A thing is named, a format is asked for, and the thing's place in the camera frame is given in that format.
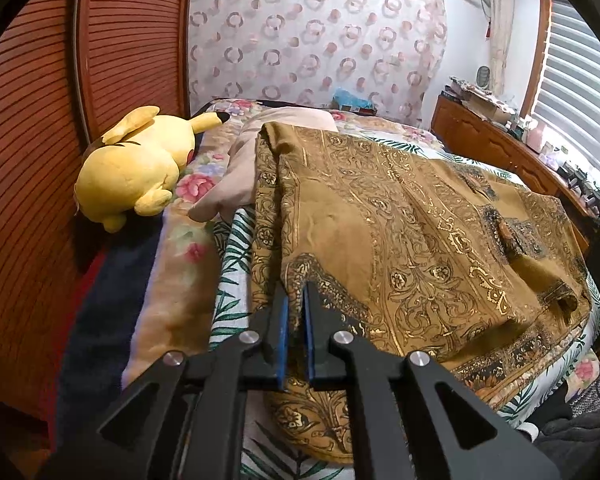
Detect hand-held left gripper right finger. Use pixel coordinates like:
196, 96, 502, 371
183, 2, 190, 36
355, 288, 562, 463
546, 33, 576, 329
302, 282, 561, 480

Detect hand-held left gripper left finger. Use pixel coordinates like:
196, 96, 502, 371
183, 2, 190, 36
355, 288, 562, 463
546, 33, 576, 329
40, 287, 291, 480

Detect brown gold patterned shirt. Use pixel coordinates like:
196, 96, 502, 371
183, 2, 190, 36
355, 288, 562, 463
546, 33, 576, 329
252, 122, 593, 463

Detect floral blanket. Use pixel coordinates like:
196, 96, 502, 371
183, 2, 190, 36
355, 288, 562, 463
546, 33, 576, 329
122, 99, 600, 480

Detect beige pillow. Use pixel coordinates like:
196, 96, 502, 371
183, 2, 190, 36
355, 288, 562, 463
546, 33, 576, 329
187, 106, 338, 223

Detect dark blue bed sheet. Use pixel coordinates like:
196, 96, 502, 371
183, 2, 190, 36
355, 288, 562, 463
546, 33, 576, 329
55, 240, 163, 441

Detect yellow plush toy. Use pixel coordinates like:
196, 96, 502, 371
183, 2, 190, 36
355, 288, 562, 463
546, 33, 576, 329
74, 105, 231, 233

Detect blue packet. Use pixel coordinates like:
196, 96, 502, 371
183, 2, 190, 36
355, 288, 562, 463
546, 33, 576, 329
332, 87, 378, 113

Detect wooden cabinet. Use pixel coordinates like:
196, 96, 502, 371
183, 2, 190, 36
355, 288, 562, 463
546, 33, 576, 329
430, 95, 600, 251

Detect dark grey cloth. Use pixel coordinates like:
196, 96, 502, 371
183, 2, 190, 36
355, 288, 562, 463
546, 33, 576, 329
527, 375, 600, 480

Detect pile of papers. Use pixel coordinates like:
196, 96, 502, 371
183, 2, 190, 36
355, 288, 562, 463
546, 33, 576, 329
442, 76, 513, 122

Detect wooden louvred wardrobe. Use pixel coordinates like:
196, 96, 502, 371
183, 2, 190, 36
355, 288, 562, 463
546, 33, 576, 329
0, 0, 196, 421

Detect pink container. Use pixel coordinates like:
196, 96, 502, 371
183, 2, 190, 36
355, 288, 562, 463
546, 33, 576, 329
527, 120, 549, 153

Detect circle patterned lace curtain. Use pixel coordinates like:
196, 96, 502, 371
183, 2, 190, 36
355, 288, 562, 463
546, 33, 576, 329
187, 0, 448, 126

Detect black devices on cabinet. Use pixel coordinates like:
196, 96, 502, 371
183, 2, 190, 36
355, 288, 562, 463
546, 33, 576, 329
557, 160, 600, 218

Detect narrow beige curtain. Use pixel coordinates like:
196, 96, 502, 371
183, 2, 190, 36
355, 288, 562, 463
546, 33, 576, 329
487, 0, 516, 93

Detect white window blinds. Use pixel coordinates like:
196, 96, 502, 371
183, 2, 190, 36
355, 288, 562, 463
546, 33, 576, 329
532, 0, 600, 201

